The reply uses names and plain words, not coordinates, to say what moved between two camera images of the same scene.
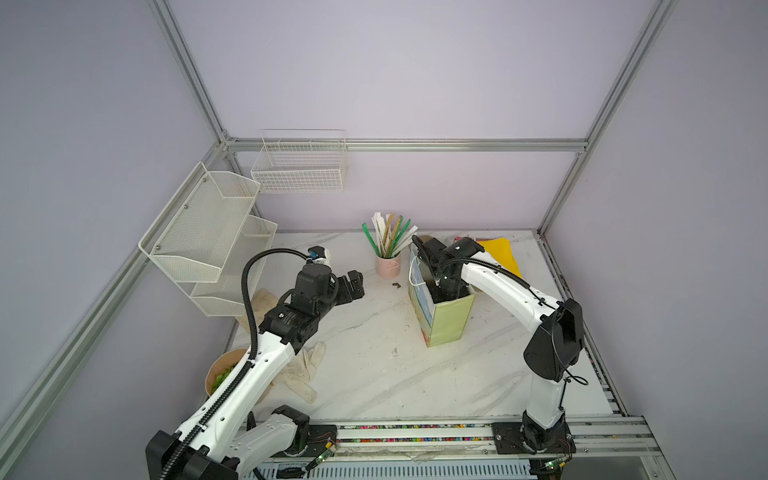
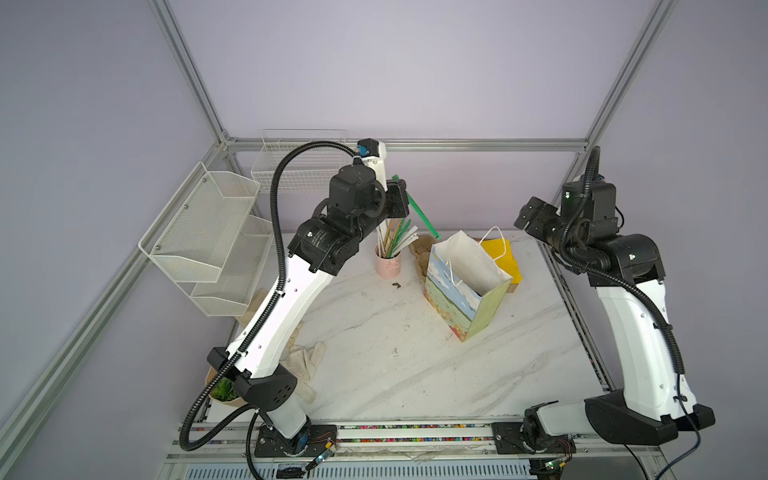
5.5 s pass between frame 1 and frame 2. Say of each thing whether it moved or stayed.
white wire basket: stayed
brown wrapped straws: stayed
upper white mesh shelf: stayed
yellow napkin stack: stayed
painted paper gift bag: moved
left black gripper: moved
